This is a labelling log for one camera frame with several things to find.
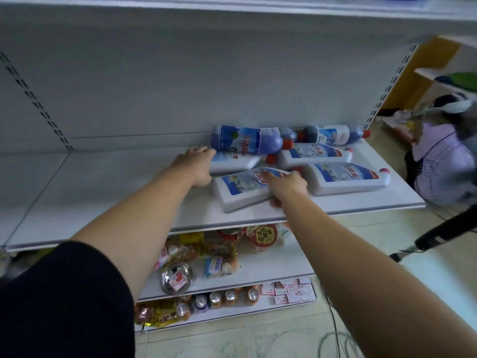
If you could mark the green item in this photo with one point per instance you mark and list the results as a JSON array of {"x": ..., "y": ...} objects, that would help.
[{"x": 460, "y": 81}]

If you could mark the person's left hand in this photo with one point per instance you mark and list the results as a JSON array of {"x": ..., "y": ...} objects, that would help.
[{"x": 193, "y": 165}]

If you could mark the round container with red lid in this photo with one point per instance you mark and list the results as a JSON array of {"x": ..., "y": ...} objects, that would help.
[{"x": 262, "y": 238}]

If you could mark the white and green packet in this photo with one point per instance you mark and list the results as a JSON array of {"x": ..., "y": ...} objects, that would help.
[{"x": 285, "y": 234}]

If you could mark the yellow snack packet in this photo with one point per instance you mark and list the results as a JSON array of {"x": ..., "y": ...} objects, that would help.
[
  {"x": 179, "y": 249},
  {"x": 221, "y": 244}
]

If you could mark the bottle with silver cap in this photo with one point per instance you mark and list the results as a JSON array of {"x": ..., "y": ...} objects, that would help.
[
  {"x": 230, "y": 297},
  {"x": 201, "y": 303},
  {"x": 252, "y": 296},
  {"x": 215, "y": 299},
  {"x": 183, "y": 311}
]

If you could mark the person's right thumb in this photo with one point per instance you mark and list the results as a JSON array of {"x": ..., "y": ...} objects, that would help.
[{"x": 276, "y": 203}]

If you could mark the blue cleaner bottle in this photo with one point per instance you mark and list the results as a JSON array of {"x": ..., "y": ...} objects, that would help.
[
  {"x": 335, "y": 134},
  {"x": 249, "y": 139}
]

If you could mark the pile of small white boxes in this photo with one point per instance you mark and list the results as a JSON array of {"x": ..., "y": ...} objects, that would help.
[{"x": 289, "y": 290}]

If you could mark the clear packet with blue label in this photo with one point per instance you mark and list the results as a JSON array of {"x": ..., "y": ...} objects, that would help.
[{"x": 221, "y": 266}]

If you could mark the white metal shelf rack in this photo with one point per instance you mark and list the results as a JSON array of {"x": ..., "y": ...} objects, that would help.
[{"x": 149, "y": 89}]

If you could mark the white cleaner bottle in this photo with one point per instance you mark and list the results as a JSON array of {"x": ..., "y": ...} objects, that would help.
[
  {"x": 316, "y": 154},
  {"x": 242, "y": 190},
  {"x": 346, "y": 178},
  {"x": 234, "y": 163}
]

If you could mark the person's left fingers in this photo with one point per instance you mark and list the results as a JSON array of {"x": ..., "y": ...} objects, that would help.
[{"x": 203, "y": 152}]

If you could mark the person's right hand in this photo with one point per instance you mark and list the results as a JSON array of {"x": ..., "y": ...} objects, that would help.
[{"x": 289, "y": 186}]

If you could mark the yellow wooden shelf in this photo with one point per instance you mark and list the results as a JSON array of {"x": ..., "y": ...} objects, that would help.
[{"x": 421, "y": 70}]

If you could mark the person's left forearm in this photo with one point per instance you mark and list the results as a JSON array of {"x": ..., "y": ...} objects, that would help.
[{"x": 141, "y": 219}]

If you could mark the yellow foil packet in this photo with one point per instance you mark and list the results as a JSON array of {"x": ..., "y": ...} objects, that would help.
[{"x": 160, "y": 313}]

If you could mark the black pole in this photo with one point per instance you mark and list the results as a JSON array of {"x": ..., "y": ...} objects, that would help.
[{"x": 443, "y": 229}]

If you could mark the person's right forearm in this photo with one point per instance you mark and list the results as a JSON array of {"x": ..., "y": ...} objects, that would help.
[{"x": 365, "y": 279}]

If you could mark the steel bowl with red label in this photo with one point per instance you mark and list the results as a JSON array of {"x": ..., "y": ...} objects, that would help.
[{"x": 177, "y": 277}]

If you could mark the black sleeve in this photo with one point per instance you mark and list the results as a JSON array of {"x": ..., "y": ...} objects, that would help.
[{"x": 63, "y": 305}]

